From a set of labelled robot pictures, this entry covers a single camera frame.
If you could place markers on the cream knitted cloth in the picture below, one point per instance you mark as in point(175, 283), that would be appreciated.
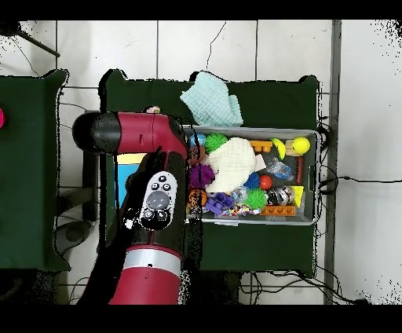
point(229, 164)

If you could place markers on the mint green knitted cloth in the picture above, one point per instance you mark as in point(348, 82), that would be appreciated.
point(210, 100)

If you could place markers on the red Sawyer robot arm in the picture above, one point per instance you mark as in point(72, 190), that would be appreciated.
point(144, 132)

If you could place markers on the wooden box with three holes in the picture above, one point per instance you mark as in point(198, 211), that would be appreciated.
point(124, 182)

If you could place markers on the purple spiky ball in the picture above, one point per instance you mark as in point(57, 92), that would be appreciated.
point(202, 176)

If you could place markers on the blue globe ball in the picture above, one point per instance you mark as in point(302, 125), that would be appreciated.
point(198, 139)

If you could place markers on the green spiky ball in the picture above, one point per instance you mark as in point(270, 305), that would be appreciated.
point(254, 199)
point(215, 142)

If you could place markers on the orange toy basketball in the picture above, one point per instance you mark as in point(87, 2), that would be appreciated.
point(198, 198)

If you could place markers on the orange toy brick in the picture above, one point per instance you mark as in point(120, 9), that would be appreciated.
point(261, 146)

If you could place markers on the red ball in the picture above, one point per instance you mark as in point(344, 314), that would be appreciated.
point(266, 182)

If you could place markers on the orange plastic tray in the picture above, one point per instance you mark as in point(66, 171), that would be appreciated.
point(278, 212)

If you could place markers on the yellow cheese wedge toy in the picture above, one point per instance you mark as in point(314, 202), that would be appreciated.
point(298, 195)

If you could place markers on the plain yellow ball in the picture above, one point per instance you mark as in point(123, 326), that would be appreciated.
point(301, 145)

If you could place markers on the green cloth side table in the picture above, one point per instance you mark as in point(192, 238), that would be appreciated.
point(28, 182)

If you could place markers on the pink round object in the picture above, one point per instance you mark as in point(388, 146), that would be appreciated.
point(1, 117)

